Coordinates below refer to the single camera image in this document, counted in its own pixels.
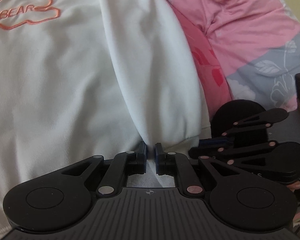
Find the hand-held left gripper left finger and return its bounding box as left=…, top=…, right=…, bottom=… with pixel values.
left=61, top=141, right=148, bottom=197

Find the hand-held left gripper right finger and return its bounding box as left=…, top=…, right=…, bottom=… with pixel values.
left=154, top=142, right=239, bottom=197

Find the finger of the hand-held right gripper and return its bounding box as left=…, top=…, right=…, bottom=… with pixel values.
left=189, top=141, right=278, bottom=171
left=199, top=108, right=290, bottom=147

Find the white sweatshirt with orange outline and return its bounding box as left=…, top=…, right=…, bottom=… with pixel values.
left=0, top=0, right=211, bottom=240

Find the pink floral quilt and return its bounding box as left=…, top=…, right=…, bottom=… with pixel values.
left=146, top=0, right=300, bottom=112

